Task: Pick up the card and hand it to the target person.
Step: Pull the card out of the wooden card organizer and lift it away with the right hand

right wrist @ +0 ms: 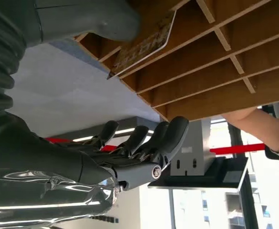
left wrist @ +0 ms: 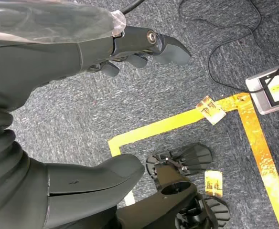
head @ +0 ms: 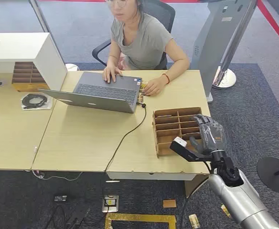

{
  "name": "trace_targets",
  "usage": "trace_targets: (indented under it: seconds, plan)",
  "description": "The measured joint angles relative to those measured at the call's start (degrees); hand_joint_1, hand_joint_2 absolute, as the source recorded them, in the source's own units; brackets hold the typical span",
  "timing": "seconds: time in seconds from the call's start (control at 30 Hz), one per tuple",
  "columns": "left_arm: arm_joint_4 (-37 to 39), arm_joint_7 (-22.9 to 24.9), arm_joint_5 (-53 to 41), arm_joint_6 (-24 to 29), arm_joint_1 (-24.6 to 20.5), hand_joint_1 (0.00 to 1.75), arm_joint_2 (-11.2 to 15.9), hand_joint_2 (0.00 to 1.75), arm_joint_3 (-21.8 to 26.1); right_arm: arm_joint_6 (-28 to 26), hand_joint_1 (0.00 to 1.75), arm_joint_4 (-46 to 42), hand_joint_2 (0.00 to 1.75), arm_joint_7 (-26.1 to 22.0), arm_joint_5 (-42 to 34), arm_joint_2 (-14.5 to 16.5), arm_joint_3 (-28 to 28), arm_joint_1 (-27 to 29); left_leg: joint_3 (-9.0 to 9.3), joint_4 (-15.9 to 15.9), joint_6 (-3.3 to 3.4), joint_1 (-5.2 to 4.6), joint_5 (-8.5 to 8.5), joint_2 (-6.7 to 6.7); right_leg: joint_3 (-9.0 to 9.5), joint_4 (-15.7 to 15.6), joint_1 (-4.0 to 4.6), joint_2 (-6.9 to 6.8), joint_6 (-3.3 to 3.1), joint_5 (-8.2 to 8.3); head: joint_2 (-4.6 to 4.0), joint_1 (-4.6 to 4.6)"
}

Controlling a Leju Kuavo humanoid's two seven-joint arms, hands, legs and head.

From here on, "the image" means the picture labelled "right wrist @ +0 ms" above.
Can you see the pale grey box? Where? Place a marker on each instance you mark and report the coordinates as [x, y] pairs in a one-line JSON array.
[[194, 148]]

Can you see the red strip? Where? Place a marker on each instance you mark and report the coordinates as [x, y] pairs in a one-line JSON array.
[[237, 149]]

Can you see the wooden slotted card rack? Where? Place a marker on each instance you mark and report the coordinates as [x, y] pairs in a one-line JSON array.
[[213, 63]]

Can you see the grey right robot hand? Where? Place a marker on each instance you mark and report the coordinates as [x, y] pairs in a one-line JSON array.
[[34, 164]]

